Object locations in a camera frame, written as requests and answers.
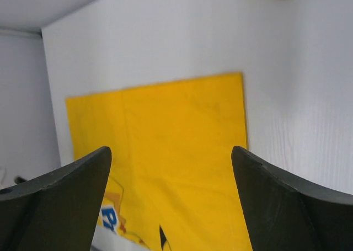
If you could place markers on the left aluminium corner post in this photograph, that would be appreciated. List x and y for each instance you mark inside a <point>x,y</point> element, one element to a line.
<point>23,33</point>

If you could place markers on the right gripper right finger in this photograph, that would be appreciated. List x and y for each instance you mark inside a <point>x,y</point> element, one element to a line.
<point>283,211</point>

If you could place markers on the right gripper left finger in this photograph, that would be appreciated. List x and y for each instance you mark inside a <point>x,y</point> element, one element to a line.
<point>58,210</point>

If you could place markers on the yellow printed cloth placemat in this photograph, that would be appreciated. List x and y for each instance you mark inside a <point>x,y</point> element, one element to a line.
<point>171,184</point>

